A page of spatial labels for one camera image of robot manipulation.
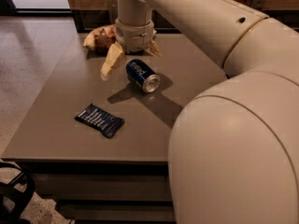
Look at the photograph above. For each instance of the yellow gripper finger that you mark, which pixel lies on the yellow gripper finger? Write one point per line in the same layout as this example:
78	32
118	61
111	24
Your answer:
114	59
153	48

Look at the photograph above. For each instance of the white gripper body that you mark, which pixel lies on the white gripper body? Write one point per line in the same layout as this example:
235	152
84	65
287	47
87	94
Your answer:
134	36

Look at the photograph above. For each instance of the blue pepsi can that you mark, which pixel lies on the blue pepsi can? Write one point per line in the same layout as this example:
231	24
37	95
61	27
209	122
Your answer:
142	75

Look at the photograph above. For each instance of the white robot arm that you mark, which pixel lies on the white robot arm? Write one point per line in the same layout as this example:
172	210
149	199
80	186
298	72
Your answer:
233	152

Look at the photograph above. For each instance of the brown chip bag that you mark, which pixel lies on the brown chip bag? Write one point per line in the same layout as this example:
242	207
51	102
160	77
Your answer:
100	39

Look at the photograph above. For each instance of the dark blue snack packet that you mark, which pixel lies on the dark blue snack packet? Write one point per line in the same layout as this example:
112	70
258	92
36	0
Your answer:
100	120

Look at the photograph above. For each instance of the grey drawer cabinet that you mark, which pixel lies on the grey drawer cabinet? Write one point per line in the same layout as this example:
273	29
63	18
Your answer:
118	180

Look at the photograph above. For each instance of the black chair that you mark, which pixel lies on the black chair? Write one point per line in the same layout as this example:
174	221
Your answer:
20	191

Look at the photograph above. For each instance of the left metal wall bracket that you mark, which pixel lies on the left metal wall bracket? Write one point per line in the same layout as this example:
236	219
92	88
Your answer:
112	7

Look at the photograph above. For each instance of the metal wall bracket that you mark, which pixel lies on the metal wall bracket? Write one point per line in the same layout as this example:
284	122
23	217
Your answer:
112	7
257	3

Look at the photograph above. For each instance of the right metal wall bracket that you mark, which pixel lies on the right metal wall bracket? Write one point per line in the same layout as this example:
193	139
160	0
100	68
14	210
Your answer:
257	3

